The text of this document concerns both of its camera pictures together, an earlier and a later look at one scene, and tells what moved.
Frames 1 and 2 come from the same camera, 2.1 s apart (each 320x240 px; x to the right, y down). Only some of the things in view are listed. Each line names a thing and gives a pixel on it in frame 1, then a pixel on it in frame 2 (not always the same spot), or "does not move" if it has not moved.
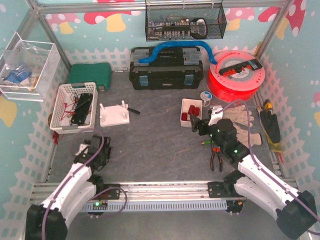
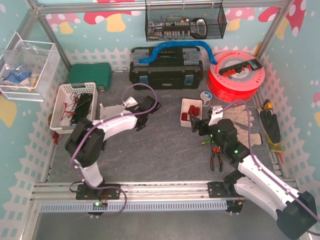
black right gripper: [197, 124] does not move
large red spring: [197, 111] does not move
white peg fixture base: [114, 115] does not move
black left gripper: [107, 152] → [149, 110]
